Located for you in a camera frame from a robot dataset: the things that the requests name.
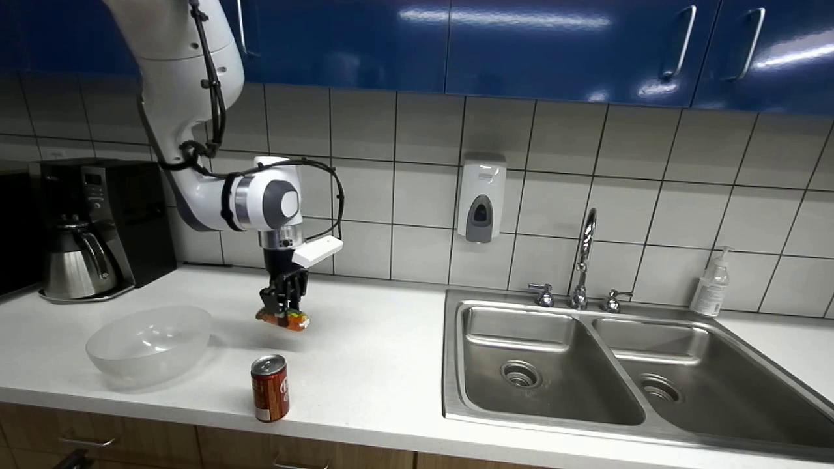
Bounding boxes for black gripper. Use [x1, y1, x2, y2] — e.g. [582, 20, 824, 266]
[258, 245, 312, 318]

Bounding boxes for orange snack packet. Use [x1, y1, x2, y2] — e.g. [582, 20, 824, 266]
[253, 301, 312, 334]

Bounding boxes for clear plastic bowl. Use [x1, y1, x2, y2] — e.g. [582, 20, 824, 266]
[83, 301, 215, 391]

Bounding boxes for red soda can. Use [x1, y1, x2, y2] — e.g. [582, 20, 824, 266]
[248, 351, 292, 424]

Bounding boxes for wooden base cabinets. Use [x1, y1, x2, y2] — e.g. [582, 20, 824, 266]
[0, 398, 545, 469]

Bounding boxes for black coffee maker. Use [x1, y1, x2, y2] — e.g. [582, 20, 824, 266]
[34, 159, 179, 304]

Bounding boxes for stainless steel carafe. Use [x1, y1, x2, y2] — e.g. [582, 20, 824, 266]
[41, 217, 119, 301]

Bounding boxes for chrome faucet knob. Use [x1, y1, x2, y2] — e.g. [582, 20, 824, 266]
[526, 280, 561, 309]
[601, 289, 634, 316]

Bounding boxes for black boxy appliance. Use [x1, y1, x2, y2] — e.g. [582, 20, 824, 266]
[0, 167, 46, 301]

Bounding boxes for chrome gooseneck faucet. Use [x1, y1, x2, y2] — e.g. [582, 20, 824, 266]
[566, 206, 601, 313]

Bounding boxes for stainless steel double sink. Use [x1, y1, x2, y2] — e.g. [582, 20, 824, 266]
[440, 289, 834, 463]

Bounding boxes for clear soap bottle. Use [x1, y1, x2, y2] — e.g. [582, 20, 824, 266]
[688, 245, 731, 318]

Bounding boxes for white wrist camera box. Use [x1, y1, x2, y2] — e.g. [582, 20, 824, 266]
[290, 235, 348, 270]

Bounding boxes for white wall soap dispenser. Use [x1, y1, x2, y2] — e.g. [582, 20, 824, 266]
[454, 154, 509, 246]

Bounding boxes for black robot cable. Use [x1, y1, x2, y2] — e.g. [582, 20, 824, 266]
[178, 0, 348, 245]

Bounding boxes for metal drawer handle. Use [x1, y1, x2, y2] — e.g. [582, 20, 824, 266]
[55, 434, 116, 452]

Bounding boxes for blue wall cabinets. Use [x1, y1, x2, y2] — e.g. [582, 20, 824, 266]
[0, 0, 834, 119]

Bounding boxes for metal cabinet door handle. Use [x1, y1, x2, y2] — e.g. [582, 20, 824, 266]
[735, 5, 768, 82]
[662, 2, 698, 85]

